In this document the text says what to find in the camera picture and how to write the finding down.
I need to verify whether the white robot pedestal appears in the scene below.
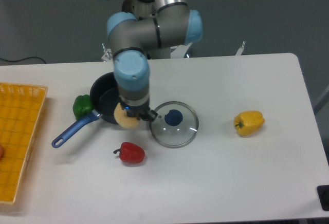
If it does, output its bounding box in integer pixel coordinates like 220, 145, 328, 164
122, 0, 171, 59

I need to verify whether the green bell pepper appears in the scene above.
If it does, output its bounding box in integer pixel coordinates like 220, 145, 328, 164
72, 95, 94, 120

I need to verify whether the yellow plastic basket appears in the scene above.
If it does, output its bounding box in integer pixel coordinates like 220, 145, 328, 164
1, 82, 48, 204

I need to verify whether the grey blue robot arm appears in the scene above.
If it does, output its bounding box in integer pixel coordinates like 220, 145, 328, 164
106, 0, 203, 121

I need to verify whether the yellow bell pepper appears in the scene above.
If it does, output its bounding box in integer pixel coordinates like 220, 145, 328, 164
234, 110, 265, 137

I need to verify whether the black cable on floor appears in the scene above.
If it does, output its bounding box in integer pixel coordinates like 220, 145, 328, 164
0, 57, 47, 64

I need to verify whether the pale glazed donut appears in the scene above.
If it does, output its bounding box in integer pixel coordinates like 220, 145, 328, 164
114, 103, 140, 129

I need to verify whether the glass lid blue knob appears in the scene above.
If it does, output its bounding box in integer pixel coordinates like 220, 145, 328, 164
149, 101, 200, 148

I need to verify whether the black device at table edge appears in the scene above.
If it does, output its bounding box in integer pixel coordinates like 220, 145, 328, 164
317, 185, 329, 211

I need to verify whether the dark pot blue handle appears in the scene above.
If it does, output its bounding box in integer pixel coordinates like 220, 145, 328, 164
51, 72, 119, 148

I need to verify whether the white metal frame bracket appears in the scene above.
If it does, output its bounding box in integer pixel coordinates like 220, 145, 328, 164
100, 41, 246, 62

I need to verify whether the red bell pepper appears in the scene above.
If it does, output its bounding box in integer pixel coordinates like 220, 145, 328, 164
113, 142, 145, 163

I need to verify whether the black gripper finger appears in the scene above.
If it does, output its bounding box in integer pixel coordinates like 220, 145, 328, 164
140, 109, 157, 122

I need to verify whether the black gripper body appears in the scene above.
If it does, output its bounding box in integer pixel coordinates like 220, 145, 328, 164
119, 97, 150, 119

